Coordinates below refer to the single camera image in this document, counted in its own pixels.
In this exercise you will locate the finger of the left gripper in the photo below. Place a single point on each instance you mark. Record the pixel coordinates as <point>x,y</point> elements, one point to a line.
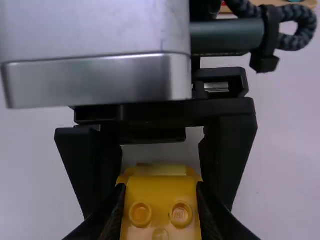
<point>230,155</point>

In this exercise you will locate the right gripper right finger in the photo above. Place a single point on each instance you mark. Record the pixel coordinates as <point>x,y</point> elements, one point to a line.
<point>215,220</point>

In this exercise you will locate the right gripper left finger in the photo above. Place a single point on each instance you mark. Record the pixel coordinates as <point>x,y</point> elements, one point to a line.
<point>110,212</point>

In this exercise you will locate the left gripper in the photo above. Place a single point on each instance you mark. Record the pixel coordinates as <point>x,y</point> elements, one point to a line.
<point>155,116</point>

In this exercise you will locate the yellow toy car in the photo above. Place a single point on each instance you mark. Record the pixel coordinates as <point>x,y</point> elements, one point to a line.
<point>160,195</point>

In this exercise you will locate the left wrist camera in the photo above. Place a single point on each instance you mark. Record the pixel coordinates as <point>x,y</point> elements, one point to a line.
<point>87,50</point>

